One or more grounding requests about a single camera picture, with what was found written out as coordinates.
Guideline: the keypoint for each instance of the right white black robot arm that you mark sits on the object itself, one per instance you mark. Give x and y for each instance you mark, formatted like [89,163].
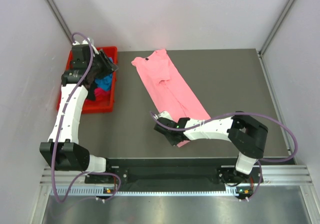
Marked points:
[247,134]

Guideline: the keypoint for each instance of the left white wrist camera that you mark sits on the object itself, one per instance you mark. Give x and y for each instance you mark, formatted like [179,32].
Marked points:
[85,42]

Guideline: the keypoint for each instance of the pink t shirt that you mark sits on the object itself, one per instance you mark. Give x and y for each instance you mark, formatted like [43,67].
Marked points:
[167,88]

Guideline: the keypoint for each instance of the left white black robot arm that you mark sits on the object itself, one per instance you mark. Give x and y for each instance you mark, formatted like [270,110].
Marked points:
[87,87]

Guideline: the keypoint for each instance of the right corner aluminium post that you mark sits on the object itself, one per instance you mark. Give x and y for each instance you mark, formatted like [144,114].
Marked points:
[276,27]

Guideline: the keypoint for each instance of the corner aluminium post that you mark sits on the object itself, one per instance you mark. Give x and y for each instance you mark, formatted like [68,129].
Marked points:
[276,27]
[60,19]

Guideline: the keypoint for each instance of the black t shirt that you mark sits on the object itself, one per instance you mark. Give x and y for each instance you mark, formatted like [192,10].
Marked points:
[104,83]

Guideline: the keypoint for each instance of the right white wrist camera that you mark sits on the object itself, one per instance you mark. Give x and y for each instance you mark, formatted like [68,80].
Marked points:
[163,114]

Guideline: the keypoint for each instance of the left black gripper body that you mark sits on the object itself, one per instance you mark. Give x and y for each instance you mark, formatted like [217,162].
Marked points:
[95,56]

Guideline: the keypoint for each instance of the red plastic bin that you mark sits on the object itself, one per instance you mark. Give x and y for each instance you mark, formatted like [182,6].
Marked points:
[105,106]

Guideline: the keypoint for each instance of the blue t shirt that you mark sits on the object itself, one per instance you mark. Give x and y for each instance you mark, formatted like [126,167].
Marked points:
[95,64]

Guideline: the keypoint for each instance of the slotted cable duct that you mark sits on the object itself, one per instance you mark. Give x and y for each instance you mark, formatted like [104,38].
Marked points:
[102,191]

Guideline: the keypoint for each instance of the left corner aluminium post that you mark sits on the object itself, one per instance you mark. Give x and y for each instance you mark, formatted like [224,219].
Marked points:
[60,19]

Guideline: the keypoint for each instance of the aluminium frame rail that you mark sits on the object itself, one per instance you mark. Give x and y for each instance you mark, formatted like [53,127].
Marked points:
[273,175]

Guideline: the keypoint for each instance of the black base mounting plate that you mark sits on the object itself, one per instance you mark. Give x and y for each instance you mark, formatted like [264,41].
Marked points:
[178,174]

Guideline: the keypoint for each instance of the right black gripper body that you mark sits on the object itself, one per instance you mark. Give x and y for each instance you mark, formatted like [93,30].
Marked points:
[172,141]

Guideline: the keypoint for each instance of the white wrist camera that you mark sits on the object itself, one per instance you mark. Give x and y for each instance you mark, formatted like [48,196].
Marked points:
[163,114]
[85,42]

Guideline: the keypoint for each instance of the magenta t shirt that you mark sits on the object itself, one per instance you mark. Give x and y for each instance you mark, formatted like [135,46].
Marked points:
[101,94]

